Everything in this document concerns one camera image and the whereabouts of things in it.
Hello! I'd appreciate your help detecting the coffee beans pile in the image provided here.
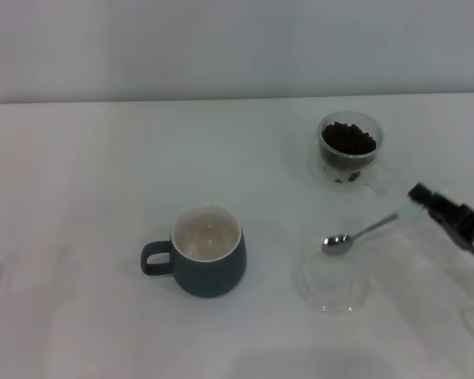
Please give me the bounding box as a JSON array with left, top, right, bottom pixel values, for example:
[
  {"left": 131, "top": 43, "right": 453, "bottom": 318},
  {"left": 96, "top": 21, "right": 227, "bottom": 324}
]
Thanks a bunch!
[{"left": 321, "top": 122, "right": 378, "bottom": 185}]

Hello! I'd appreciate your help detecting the blue-handled metal spoon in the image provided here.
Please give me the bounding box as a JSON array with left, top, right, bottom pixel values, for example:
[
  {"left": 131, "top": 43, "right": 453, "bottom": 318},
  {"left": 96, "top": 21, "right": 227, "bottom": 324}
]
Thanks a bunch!
[{"left": 322, "top": 188, "right": 454, "bottom": 257}]

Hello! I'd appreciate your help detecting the clear glass saucer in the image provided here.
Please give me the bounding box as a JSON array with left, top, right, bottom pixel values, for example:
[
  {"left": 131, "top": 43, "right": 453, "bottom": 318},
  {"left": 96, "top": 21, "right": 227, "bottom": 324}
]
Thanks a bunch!
[{"left": 292, "top": 243, "right": 371, "bottom": 317}]

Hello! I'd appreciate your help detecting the dark teal ceramic mug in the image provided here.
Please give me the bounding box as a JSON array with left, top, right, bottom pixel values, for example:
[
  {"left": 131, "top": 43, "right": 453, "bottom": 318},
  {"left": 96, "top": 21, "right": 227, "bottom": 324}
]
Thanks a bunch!
[{"left": 140, "top": 203, "right": 247, "bottom": 299}]

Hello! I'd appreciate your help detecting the clear double-wall glass cup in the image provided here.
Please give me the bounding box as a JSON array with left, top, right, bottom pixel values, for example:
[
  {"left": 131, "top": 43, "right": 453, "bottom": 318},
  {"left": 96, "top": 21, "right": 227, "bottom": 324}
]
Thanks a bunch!
[{"left": 307, "top": 111, "right": 390, "bottom": 194}]

